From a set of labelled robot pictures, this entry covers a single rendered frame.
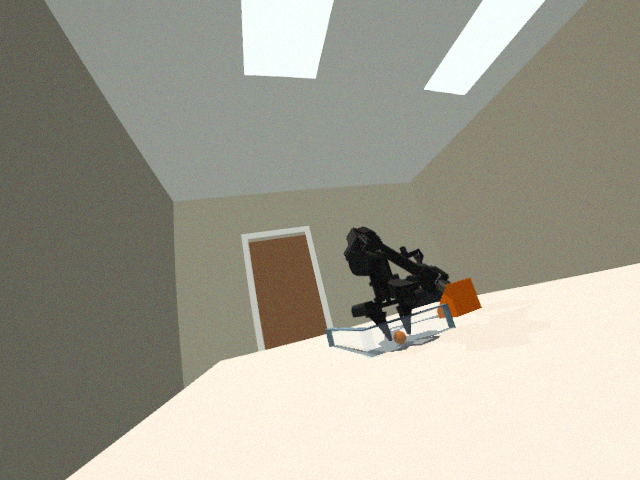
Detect low clear corner walls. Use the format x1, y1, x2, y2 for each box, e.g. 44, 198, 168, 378
326, 305, 455, 359

